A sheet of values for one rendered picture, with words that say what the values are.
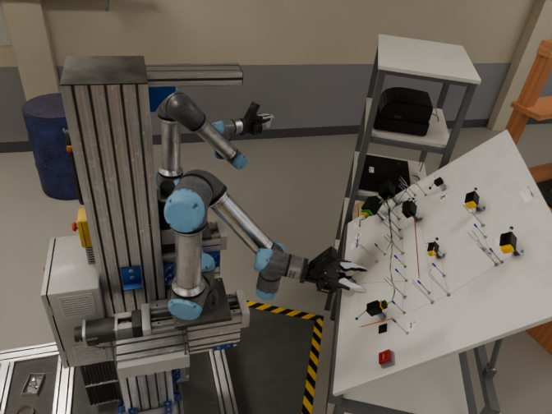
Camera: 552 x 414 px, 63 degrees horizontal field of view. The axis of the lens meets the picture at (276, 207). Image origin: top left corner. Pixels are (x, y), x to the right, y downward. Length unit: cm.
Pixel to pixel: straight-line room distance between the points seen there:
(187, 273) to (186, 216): 26
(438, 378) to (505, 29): 496
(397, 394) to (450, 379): 28
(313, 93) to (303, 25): 79
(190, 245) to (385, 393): 116
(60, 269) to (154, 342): 48
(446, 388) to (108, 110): 180
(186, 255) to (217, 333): 58
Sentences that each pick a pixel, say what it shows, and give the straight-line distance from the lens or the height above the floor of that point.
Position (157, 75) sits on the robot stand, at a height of 202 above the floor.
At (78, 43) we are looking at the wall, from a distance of 492.
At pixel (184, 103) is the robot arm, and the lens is 192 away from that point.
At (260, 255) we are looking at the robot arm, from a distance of 144.
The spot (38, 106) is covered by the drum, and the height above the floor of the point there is 82.
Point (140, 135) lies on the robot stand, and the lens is 156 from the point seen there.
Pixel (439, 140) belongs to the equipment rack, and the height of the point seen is 146.
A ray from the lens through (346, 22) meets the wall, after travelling 532.
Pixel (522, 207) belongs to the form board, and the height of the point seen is 158.
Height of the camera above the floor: 257
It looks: 36 degrees down
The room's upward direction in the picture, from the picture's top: 6 degrees clockwise
